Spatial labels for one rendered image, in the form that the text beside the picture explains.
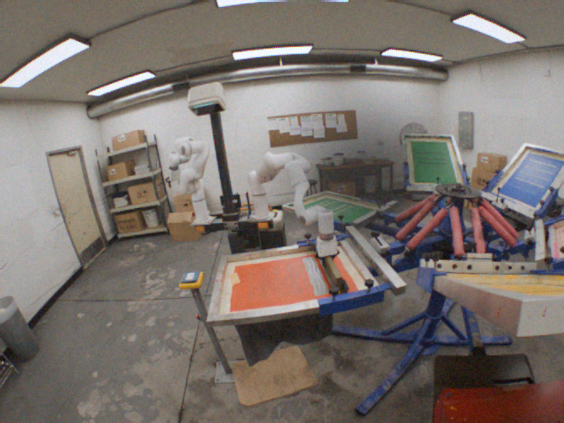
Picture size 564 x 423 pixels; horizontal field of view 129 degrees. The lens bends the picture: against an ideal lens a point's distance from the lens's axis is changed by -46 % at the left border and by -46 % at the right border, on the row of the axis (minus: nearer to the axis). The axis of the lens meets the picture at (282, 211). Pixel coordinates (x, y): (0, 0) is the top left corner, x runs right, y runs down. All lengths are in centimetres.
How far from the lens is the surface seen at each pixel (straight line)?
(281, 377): 200
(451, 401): 73
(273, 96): 492
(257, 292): 124
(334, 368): 205
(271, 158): 130
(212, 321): 110
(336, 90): 519
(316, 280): 126
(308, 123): 495
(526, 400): 82
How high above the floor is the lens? 171
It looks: 20 degrees down
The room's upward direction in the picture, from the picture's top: 7 degrees counter-clockwise
